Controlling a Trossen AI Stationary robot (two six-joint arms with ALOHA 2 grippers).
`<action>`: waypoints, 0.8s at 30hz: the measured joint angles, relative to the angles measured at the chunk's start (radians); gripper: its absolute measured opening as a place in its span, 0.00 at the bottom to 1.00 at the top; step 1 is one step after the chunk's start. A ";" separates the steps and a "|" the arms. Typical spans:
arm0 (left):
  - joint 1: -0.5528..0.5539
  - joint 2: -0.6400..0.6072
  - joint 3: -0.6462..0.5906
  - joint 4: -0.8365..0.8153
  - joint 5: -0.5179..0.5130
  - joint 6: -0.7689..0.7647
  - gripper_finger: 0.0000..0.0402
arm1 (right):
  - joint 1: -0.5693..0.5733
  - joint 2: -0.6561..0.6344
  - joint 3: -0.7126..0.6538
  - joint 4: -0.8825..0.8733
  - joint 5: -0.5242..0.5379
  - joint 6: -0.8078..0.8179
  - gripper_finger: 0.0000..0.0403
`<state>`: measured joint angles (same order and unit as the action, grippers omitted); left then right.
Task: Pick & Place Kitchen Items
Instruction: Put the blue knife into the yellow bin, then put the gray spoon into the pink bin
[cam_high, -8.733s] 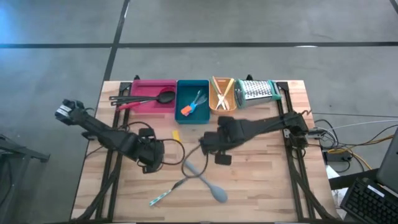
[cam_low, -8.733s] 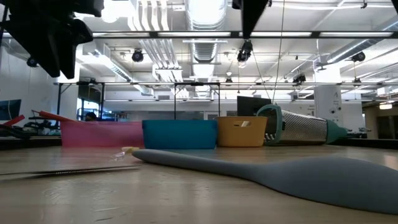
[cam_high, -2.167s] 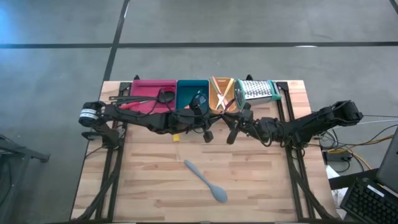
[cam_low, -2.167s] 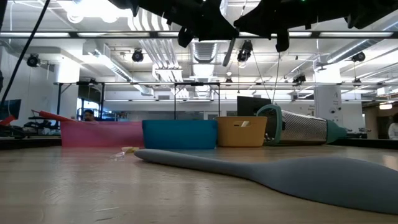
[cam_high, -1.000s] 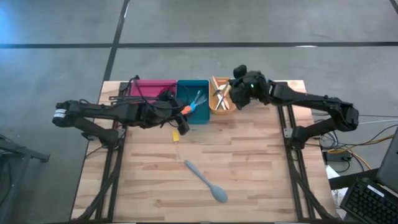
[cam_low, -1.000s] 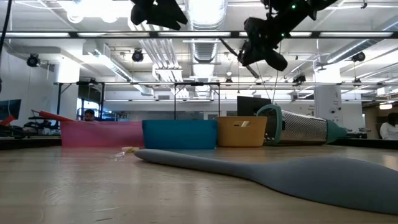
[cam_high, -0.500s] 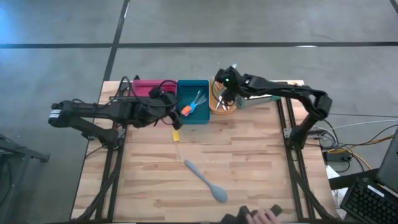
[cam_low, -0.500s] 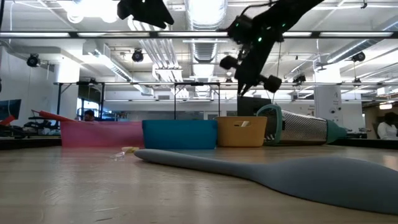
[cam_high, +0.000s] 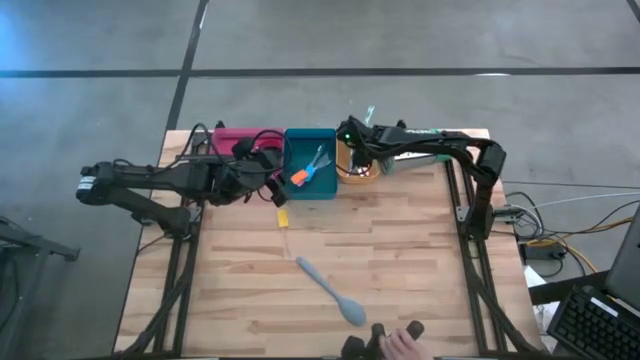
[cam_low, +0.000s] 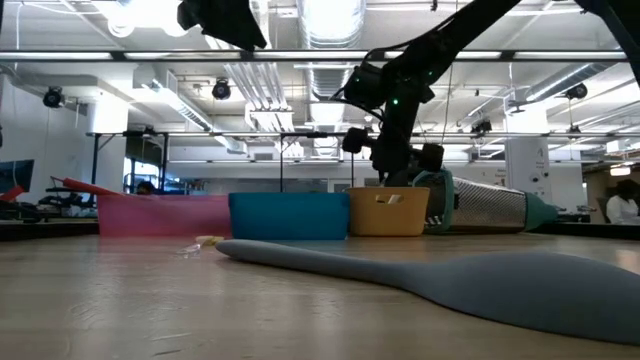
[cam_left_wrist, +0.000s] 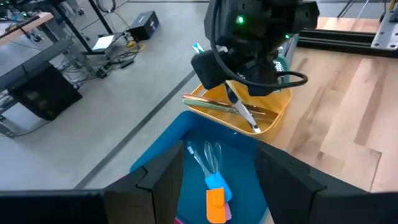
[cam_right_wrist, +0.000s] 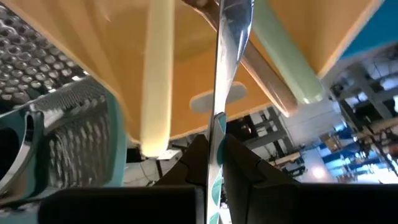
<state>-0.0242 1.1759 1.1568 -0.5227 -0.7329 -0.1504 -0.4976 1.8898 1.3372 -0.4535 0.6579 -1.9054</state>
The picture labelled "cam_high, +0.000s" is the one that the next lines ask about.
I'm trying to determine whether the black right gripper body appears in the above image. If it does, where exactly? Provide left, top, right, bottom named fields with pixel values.
left=337, top=115, right=381, bottom=171

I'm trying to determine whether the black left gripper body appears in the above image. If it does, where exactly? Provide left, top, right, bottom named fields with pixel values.
left=231, top=137, right=291, bottom=209

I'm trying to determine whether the orange spatula clear handle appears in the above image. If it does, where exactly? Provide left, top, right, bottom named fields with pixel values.
left=290, top=159, right=326, bottom=188

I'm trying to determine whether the pink plastic bin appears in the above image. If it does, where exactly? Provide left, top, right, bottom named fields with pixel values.
left=207, top=126, right=287, bottom=204

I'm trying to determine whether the yellow plastic bin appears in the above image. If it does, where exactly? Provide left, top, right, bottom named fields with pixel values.
left=335, top=137, right=383, bottom=186

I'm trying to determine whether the teal plastic bin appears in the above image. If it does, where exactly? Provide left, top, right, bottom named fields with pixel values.
left=282, top=127, right=340, bottom=202

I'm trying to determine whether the grey-blue silicone spoon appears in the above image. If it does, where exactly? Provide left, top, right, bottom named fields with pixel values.
left=294, top=256, right=368, bottom=329

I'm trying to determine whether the black power brick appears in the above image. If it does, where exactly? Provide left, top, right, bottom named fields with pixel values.
left=519, top=241, right=555, bottom=262

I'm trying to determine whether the person's hand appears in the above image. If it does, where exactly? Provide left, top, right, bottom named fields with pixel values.
left=378, top=327, right=434, bottom=360

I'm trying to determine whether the grey metal stand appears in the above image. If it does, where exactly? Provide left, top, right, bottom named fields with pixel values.
left=0, top=218, right=81, bottom=360

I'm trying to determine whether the white paper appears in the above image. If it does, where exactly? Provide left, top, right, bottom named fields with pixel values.
left=523, top=278, right=554, bottom=326

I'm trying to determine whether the black computer desk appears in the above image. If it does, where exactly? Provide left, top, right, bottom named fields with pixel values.
left=528, top=268, right=614, bottom=307

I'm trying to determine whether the black computer keyboard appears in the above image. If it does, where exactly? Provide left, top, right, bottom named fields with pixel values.
left=545, top=285, right=640, bottom=360

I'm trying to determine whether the black computer monitor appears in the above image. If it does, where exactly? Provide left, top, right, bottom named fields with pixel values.
left=603, top=203, right=640, bottom=312

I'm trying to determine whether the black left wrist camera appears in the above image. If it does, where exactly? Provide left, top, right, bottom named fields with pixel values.
left=253, top=148, right=282, bottom=179

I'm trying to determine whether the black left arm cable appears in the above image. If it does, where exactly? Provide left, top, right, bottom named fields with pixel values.
left=183, top=121, right=295, bottom=177

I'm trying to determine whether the yellow spatula clear handle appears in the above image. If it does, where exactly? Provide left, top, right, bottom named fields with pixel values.
left=276, top=208, right=293, bottom=261

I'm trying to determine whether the black aluminium frame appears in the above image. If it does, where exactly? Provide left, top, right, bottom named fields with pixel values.
left=443, top=143, right=547, bottom=357
left=117, top=130, right=214, bottom=357

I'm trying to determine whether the black table-level camera mount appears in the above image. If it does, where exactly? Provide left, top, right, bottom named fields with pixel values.
left=341, top=319, right=427, bottom=360

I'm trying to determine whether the white floor cable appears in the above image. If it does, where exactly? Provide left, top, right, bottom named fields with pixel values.
left=528, top=191, right=640, bottom=210

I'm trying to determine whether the yellow floor cable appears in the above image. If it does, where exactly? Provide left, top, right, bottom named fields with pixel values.
left=525, top=215, right=640, bottom=275

